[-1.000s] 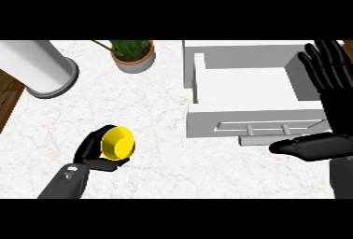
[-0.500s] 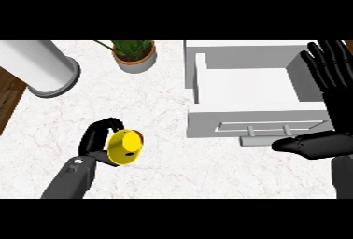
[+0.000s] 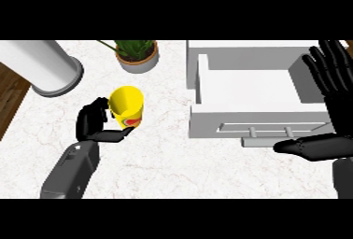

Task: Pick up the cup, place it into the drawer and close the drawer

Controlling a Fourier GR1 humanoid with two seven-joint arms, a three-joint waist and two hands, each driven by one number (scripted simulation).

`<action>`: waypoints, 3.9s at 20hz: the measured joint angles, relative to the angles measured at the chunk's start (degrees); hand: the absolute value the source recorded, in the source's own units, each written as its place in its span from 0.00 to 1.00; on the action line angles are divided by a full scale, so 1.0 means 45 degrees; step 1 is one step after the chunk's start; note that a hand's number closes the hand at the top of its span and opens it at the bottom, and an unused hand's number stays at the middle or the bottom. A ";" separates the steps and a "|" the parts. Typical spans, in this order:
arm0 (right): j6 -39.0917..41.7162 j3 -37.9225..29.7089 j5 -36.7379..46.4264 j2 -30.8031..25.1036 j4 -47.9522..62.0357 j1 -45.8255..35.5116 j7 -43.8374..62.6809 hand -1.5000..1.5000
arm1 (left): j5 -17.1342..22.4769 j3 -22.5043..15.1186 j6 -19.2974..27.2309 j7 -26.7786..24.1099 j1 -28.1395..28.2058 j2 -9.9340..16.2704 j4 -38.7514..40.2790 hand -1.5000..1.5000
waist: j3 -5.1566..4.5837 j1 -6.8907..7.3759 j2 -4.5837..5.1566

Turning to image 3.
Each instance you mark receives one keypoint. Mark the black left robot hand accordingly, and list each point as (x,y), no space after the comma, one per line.
(90,119)

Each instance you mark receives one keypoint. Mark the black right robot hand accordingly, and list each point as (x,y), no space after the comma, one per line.
(336,102)

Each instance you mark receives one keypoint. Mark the yellow cup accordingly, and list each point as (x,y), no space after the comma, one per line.
(127,105)

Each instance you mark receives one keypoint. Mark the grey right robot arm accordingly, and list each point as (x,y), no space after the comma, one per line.
(342,177)

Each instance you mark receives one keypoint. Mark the white open drawer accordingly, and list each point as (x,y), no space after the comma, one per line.
(257,99)

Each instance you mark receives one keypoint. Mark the white cylinder with grey rim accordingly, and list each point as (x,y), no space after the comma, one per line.
(41,65)

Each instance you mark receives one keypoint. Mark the potted green plant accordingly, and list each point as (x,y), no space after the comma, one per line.
(135,55)

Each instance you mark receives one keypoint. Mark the white cabinet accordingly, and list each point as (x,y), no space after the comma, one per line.
(249,51)

